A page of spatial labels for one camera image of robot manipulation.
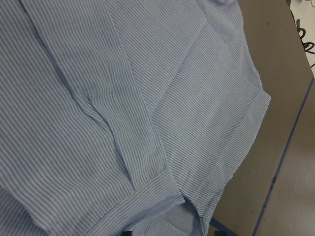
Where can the light blue striped shirt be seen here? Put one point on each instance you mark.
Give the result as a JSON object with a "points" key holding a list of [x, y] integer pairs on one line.
{"points": [[122, 116]]}

